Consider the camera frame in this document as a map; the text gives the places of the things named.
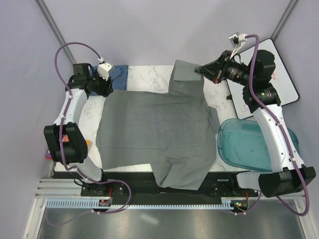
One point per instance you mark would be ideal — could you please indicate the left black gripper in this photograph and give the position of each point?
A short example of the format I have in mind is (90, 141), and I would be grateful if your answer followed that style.
(107, 89)

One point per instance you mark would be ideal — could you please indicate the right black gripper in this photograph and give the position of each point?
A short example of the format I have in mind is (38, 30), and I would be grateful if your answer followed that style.
(215, 70)

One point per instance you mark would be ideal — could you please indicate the grey long sleeve shirt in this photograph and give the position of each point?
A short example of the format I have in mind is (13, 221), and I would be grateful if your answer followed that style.
(173, 132)

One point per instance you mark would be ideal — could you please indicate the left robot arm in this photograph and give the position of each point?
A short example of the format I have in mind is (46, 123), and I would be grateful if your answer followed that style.
(73, 154)

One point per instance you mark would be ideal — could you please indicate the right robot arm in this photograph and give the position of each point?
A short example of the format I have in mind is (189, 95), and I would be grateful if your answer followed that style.
(289, 174)

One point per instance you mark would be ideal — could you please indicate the blue checked folded shirt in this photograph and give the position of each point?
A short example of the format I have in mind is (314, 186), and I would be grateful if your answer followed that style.
(119, 76)

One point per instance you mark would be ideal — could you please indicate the Roald Dahl book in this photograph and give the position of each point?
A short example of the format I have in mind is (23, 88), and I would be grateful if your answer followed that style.
(65, 138)

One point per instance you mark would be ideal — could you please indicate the teal plastic bin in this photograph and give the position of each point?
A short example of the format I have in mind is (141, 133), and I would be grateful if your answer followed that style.
(257, 145)

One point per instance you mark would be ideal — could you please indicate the white whiteboard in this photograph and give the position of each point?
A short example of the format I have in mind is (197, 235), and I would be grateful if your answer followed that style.
(281, 81)

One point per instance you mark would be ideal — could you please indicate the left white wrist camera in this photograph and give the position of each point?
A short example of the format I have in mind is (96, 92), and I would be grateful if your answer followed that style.
(104, 68)

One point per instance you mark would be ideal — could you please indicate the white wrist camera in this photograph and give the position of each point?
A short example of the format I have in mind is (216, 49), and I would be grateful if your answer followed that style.
(238, 40)
(104, 68)

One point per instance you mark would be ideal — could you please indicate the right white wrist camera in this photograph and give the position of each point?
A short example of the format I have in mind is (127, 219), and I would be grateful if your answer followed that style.
(238, 40)

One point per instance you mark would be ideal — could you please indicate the left aluminium frame post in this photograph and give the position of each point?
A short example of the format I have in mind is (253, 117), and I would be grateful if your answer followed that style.
(55, 29)

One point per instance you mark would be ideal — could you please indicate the aluminium frame post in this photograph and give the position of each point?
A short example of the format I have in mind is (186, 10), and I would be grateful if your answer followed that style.
(55, 29)
(283, 19)

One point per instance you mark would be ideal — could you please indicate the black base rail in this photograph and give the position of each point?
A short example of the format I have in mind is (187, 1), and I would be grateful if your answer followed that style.
(141, 187)

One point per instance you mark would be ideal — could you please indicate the right aluminium frame post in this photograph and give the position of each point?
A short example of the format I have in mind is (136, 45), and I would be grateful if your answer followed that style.
(283, 19)

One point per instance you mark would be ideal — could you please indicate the white slotted cable duct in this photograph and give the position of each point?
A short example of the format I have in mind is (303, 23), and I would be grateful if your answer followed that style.
(112, 204)

